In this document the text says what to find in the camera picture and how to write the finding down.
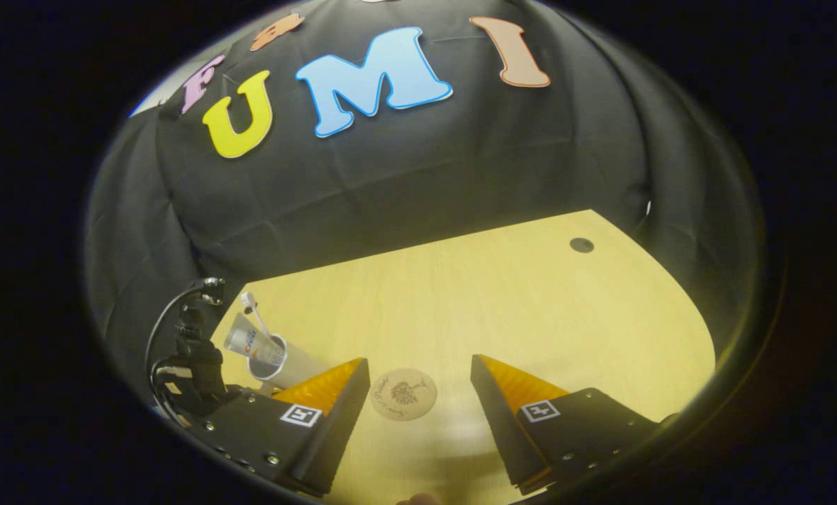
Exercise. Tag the black backdrop cloth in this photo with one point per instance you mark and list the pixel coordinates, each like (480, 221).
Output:
(425, 175)

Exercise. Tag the round wooden coaster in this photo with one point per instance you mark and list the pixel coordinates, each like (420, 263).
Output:
(404, 394)

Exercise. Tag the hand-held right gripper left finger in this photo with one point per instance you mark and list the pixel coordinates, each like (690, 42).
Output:
(334, 428)

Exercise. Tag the pale pink toothbrush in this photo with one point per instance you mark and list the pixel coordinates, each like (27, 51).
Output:
(255, 312)

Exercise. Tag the light wooden desktop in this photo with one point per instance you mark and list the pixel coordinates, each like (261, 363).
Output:
(530, 315)

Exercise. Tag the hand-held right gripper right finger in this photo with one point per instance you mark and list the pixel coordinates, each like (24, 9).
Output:
(499, 428)

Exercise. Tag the white toothpaste tube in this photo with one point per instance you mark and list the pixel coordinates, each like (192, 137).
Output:
(246, 340)

